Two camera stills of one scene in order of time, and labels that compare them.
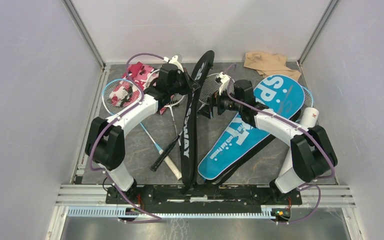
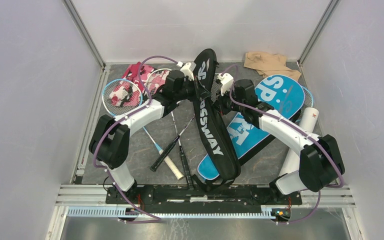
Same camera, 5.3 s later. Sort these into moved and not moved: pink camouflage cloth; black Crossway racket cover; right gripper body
Moved: black Crossway racket cover
Not moved: right gripper body; pink camouflage cloth
